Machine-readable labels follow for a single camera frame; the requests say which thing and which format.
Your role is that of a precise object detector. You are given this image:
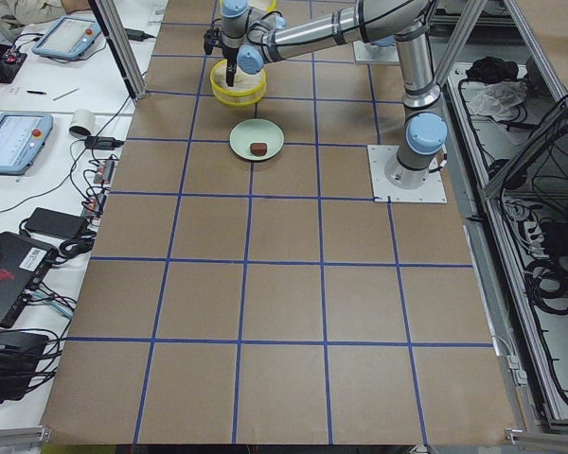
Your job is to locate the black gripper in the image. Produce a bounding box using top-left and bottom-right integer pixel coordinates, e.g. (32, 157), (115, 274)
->
(223, 46), (239, 87)

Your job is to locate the brown bun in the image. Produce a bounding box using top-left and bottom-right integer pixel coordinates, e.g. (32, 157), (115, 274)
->
(249, 142), (269, 156)

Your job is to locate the yellow steamer layer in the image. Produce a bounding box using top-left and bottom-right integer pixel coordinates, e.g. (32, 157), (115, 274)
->
(209, 60), (267, 107)
(248, 0), (277, 12)

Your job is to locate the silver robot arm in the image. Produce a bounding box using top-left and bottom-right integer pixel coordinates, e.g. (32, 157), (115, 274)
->
(204, 1), (448, 189)

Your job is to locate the light green plate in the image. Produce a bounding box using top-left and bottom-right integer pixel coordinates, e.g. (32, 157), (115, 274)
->
(229, 118), (284, 162)

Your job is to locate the small black adapter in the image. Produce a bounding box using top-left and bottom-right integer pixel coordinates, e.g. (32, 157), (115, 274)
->
(84, 136), (124, 150)

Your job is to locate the white paper roll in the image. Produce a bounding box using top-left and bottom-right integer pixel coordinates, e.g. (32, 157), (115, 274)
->
(68, 109), (96, 139)

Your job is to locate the far blue teach pendant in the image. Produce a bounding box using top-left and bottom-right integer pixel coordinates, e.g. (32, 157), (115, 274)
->
(32, 16), (101, 61)

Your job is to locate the blue teach pendant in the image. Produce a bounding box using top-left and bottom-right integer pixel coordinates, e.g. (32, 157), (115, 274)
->
(32, 16), (101, 61)
(0, 113), (53, 176)

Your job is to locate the black power adapter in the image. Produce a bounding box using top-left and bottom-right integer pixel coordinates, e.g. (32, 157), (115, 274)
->
(24, 207), (89, 239)

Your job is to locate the near blue teach pendant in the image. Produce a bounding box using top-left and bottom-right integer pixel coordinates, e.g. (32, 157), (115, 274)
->
(0, 113), (53, 176)

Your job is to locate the black red computer box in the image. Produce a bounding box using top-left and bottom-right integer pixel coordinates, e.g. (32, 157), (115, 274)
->
(0, 232), (58, 328)

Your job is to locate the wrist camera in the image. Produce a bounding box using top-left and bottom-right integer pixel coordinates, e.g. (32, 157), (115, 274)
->
(204, 27), (220, 56)

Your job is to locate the aluminium frame post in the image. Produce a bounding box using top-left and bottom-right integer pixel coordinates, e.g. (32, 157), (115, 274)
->
(88, 0), (147, 102)

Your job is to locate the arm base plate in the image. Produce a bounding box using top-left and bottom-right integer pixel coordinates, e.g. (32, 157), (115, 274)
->
(353, 41), (399, 65)
(367, 145), (447, 204)

